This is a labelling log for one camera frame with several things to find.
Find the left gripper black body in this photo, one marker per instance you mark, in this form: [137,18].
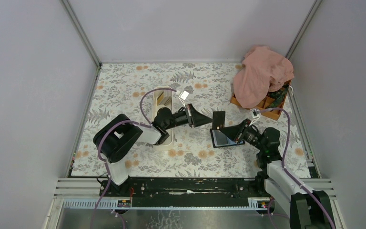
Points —
[191,115]

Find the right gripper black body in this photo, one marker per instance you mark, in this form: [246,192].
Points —
[242,133]

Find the grey credit card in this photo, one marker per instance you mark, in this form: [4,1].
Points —
[218,120]

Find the cream plastic oblong tray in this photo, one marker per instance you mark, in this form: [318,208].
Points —
[160,116]

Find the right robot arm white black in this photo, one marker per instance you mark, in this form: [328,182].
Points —
[306,207]

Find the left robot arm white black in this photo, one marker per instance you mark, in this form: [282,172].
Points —
[117,138]

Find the floral patterned table mat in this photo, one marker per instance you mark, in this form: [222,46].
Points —
[126,89]

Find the wooden organizer box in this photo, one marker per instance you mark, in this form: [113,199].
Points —
[270,103]

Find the pink cloth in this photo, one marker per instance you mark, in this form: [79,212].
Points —
[264,71]

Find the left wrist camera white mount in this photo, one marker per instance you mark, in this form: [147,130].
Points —
[182,96]

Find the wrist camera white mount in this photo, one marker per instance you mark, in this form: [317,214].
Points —
[182,96]
[255,115]

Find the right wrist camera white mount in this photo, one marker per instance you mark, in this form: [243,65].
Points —
[255,115]

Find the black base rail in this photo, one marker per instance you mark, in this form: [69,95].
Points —
[186,192]

